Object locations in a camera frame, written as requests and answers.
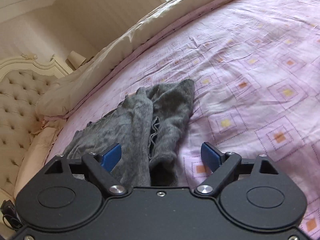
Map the grey knitted sweater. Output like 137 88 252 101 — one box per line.
63 79 194 188

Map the cream pillow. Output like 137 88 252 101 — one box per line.
13 119 66 199

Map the cream tufted headboard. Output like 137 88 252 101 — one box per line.
1 54 72 200

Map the black device with cable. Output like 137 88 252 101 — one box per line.
1 200 23 231

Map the beige bedside lamp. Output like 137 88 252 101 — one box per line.
67 51 86 69

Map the cream rolled duvet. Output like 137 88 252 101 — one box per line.
36 0 232 120

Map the pink patterned bed sheet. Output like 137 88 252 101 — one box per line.
50 0 319 239

